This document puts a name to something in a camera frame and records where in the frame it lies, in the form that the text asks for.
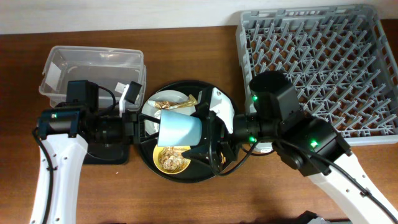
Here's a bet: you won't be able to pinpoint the grey dishwasher rack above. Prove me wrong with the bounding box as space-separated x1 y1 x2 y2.
236 4 397 146

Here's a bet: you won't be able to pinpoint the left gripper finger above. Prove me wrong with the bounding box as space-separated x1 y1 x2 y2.
137 133 159 144
138 113 160 123

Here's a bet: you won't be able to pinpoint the gold snack wrapper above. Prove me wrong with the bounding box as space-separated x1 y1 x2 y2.
154 95 198 110

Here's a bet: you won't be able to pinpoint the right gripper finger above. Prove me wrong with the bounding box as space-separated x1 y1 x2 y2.
191 104 208 120
182 144 211 162

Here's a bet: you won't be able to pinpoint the grey plate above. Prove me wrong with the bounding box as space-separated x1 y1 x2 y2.
142 90 189 135

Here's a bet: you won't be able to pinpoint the clear plastic bin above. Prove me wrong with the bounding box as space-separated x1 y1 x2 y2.
39 45 146 111

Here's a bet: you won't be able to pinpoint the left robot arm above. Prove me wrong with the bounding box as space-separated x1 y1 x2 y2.
30 80 160 223

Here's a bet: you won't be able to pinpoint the round black tray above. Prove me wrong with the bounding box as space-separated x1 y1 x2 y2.
136 80 243 184

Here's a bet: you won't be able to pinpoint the blue cup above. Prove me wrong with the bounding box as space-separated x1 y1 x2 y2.
158 110 202 146

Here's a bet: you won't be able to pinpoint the yellow bowl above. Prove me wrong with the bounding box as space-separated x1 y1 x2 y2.
153 145 190 175

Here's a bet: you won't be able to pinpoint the food scraps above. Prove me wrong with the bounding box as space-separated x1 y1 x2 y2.
159 147 189 172

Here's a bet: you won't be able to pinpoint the black rectangular tray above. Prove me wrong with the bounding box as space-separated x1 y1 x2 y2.
83 143 130 165

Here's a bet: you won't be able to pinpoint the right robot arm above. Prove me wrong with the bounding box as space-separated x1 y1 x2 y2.
183 71 397 223

